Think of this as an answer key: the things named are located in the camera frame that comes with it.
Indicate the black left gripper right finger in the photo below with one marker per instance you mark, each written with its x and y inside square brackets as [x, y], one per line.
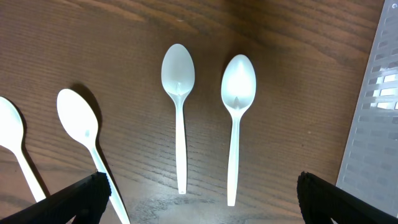
[321, 202]

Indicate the white plastic spoon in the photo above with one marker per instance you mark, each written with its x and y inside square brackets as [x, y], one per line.
[12, 133]
[178, 78]
[81, 124]
[238, 89]

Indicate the clear perforated plastic basket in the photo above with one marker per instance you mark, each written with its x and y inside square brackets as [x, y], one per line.
[369, 165]

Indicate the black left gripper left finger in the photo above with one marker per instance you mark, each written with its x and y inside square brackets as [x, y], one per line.
[82, 202]

